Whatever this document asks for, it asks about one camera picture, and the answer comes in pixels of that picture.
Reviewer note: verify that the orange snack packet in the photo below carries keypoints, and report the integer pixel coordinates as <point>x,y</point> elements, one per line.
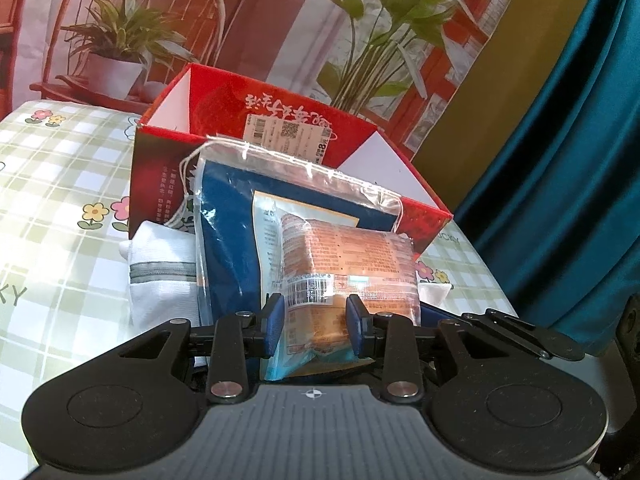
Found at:
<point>315,258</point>

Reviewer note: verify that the printed room backdrop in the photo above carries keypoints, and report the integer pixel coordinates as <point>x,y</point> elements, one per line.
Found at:
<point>396,63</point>

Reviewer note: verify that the clear bag with blue cloth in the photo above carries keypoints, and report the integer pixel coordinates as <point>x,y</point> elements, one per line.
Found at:
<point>241,193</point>

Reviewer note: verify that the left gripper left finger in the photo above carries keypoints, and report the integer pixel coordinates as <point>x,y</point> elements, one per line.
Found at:
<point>241,342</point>

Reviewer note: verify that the red cardboard box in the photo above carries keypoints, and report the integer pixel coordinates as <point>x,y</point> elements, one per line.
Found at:
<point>203,101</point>

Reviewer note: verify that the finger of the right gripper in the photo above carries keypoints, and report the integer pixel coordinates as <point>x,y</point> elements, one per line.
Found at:
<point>536,340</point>

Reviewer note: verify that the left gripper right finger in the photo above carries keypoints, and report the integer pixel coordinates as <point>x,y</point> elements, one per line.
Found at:
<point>389,339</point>

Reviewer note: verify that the teal curtain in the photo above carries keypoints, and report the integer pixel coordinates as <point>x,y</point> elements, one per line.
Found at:
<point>556,215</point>

